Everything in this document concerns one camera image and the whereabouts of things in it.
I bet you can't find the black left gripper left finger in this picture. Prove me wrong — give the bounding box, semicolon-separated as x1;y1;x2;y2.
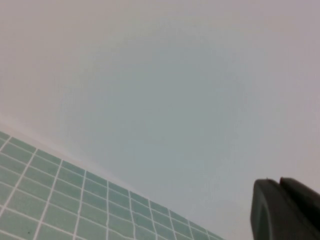
250;177;320;240

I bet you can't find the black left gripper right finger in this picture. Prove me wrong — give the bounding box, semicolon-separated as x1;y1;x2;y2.
279;176;320;226

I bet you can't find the green checked tablecloth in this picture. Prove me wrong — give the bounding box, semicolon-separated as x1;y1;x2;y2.
0;129;226;240

